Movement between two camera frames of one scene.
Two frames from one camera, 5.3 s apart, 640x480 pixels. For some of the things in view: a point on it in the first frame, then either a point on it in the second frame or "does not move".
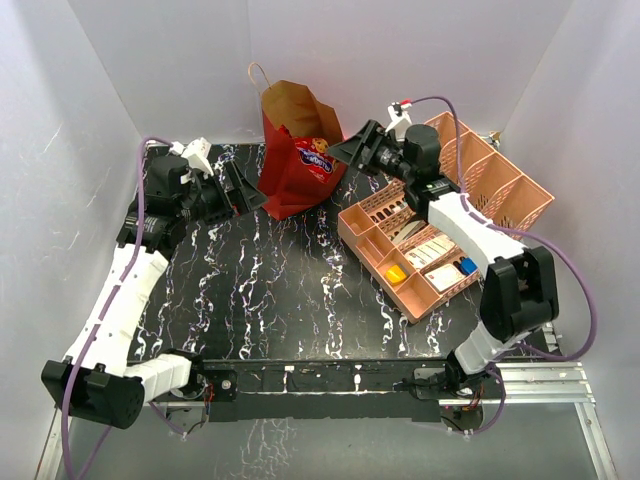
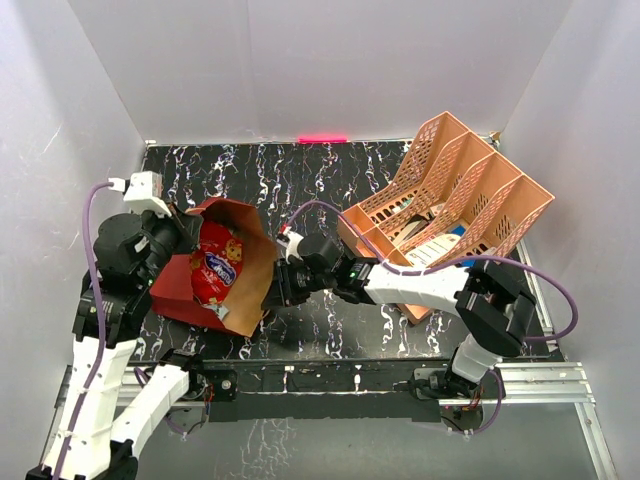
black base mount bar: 331,388 does not move
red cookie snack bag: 316,157 → 216,266
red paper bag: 285,182 → 259,259
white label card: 421,255 does not move
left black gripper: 243,197 → 188,227
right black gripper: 358,150 → 283,292
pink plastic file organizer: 417,265 does not move
